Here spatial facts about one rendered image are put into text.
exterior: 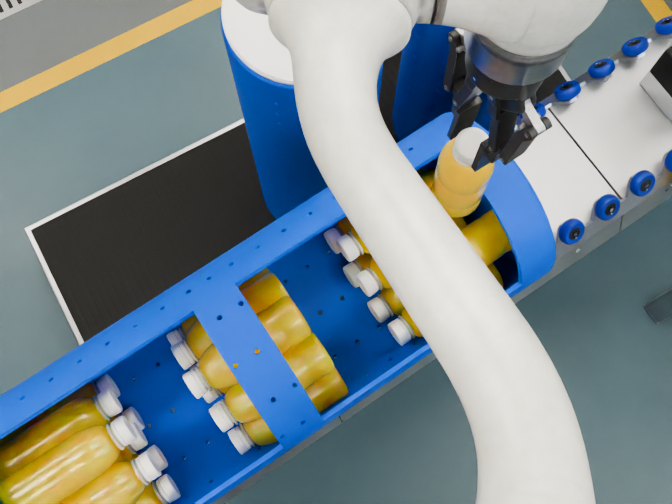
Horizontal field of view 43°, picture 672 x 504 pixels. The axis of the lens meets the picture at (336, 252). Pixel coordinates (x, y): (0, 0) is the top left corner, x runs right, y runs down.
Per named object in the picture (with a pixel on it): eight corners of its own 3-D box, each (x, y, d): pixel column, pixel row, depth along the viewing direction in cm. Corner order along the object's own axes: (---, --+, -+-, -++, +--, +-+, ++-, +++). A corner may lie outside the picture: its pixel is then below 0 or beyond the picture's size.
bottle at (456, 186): (443, 226, 112) (456, 184, 96) (422, 182, 114) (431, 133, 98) (489, 206, 113) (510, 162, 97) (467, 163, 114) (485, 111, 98)
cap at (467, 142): (462, 170, 97) (464, 164, 95) (447, 140, 98) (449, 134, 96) (494, 156, 97) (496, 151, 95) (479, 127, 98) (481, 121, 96)
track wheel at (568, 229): (584, 217, 139) (576, 211, 141) (562, 232, 139) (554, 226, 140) (589, 236, 142) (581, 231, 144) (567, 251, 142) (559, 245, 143)
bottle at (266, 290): (289, 300, 130) (195, 362, 127) (267, 265, 127) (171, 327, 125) (301, 314, 123) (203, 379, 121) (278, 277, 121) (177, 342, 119)
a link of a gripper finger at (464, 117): (459, 115, 90) (455, 110, 91) (450, 140, 97) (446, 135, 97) (482, 101, 91) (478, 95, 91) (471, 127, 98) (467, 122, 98)
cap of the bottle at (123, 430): (113, 434, 113) (125, 426, 113) (107, 417, 116) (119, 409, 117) (128, 451, 115) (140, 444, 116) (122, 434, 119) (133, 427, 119)
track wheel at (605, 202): (620, 192, 141) (612, 187, 142) (599, 207, 140) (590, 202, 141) (624, 212, 143) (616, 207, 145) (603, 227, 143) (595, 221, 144)
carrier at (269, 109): (390, 175, 230) (306, 115, 235) (422, -3, 146) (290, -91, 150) (325, 257, 224) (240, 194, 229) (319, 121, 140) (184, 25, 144)
